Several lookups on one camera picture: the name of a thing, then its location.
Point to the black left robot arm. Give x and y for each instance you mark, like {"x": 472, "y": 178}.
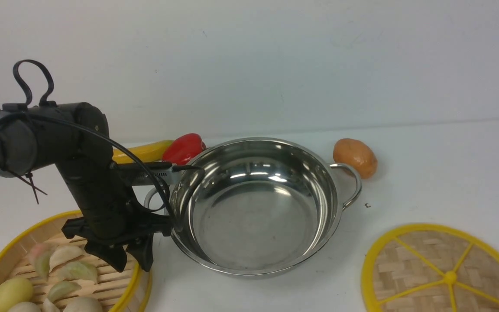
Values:
{"x": 75, "y": 138}

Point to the yellow squash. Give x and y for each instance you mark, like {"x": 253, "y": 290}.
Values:
{"x": 152, "y": 152}

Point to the green dumpling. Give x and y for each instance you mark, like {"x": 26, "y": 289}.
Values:
{"x": 81, "y": 270}

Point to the yellow-green round bun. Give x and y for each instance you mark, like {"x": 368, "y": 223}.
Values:
{"x": 15, "y": 291}

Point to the pink tinted dumpling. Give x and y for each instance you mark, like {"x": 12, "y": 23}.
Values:
{"x": 39, "y": 257}

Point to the yellow bamboo steamer basket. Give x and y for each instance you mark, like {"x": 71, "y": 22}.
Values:
{"x": 127, "y": 291}

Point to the pale white dumpling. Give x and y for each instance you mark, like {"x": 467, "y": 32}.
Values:
{"x": 61, "y": 290}

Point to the red bell pepper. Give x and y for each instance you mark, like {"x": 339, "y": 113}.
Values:
{"x": 183, "y": 149}

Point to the yellow rimmed woven steamer lid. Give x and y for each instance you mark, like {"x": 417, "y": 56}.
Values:
{"x": 430, "y": 268}

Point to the stainless steel pot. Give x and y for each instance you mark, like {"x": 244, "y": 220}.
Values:
{"x": 259, "y": 206}

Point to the brown potato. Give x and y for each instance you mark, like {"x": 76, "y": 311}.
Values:
{"x": 356, "y": 154}

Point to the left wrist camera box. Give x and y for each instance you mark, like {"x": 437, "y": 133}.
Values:
{"x": 145, "y": 173}

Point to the white round bun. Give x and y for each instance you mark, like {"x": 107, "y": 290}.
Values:
{"x": 83, "y": 304}
{"x": 25, "y": 307}

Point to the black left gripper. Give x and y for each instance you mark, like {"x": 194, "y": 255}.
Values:
{"x": 130, "y": 224}

